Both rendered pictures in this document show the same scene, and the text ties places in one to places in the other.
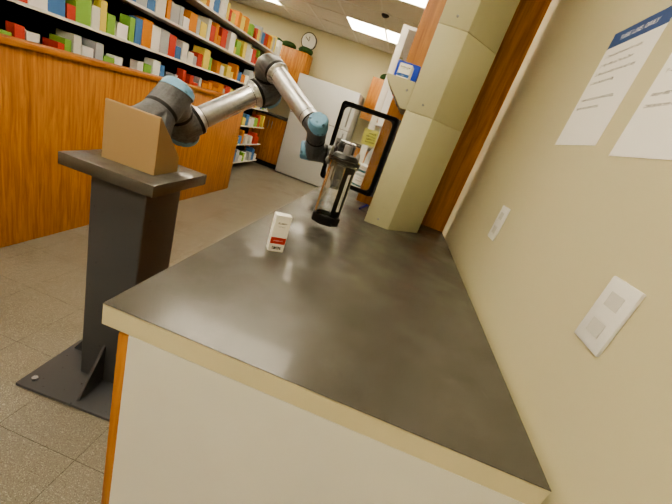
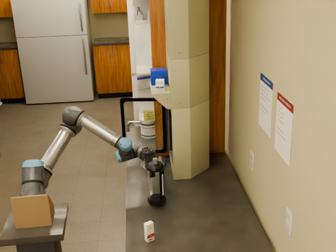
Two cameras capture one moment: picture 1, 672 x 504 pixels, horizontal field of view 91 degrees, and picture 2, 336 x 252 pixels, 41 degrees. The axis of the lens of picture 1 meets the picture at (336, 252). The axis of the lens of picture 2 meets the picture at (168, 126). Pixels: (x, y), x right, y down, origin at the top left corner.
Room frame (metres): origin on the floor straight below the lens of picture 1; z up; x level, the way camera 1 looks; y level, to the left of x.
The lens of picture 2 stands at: (-1.07, 0.31, 2.25)
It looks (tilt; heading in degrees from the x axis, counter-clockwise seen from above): 20 degrees down; 352
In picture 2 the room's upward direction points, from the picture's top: 2 degrees counter-clockwise
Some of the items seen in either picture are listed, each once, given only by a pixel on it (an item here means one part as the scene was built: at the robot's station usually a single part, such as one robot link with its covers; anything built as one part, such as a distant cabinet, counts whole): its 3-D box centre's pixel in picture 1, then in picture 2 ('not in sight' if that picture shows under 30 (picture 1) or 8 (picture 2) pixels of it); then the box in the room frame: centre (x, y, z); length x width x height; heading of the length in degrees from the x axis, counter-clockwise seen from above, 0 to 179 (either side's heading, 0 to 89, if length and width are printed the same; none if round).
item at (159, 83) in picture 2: (404, 73); (160, 84); (1.52, -0.02, 1.54); 0.05 x 0.05 x 0.06; 77
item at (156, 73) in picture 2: (405, 76); (158, 76); (1.66, -0.03, 1.55); 0.10 x 0.10 x 0.09; 86
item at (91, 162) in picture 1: (141, 169); (36, 223); (1.11, 0.75, 0.92); 0.32 x 0.32 x 0.04; 88
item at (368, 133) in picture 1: (357, 149); (143, 125); (1.77, 0.07, 1.19); 0.30 x 0.01 x 0.40; 76
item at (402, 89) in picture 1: (397, 96); (159, 94); (1.58, -0.02, 1.46); 0.32 x 0.12 x 0.10; 176
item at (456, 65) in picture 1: (424, 142); (189, 113); (1.57, -0.21, 1.32); 0.32 x 0.25 x 0.77; 176
